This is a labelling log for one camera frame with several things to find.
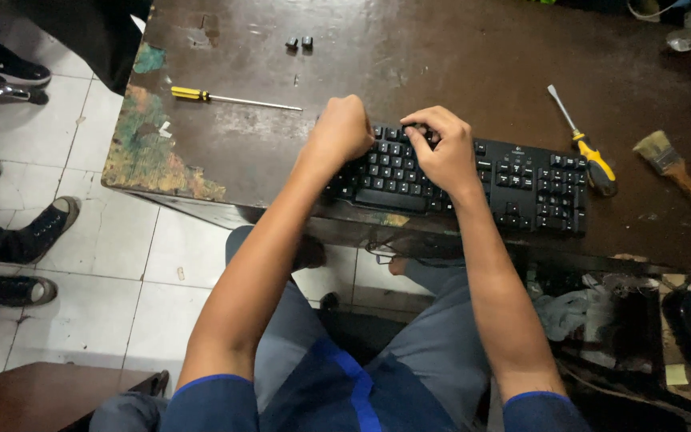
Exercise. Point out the person's right hand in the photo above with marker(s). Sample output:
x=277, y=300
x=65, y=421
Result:
x=450, y=159

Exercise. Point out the person's left hand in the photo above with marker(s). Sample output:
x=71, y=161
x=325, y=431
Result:
x=339, y=135

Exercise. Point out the person's left fingers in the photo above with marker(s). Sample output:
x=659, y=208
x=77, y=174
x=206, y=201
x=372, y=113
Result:
x=358, y=123

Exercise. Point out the black computer keyboard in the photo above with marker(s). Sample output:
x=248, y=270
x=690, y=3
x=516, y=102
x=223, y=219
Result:
x=525, y=186

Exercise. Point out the black keycap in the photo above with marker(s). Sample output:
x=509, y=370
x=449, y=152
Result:
x=307, y=42
x=291, y=43

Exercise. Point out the person's grey trousers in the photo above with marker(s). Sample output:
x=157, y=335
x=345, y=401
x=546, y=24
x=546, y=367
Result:
x=435, y=348

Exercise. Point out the large yellow black screwdriver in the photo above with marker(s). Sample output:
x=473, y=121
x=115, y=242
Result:
x=594, y=162

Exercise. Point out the person's blue shirt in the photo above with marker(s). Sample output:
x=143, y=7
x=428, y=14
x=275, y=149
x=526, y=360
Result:
x=345, y=396

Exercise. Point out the black cloth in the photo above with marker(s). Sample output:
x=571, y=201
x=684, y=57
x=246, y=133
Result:
x=93, y=36

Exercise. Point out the heap of clutter under table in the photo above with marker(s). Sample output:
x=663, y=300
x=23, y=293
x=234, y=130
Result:
x=621, y=324

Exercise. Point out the shiny metal clutter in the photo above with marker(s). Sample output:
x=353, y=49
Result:
x=684, y=39

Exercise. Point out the chrome chair leg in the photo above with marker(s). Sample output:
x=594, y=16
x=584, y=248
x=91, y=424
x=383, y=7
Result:
x=6, y=92

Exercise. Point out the brown wooden stool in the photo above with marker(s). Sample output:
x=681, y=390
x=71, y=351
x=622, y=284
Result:
x=51, y=396

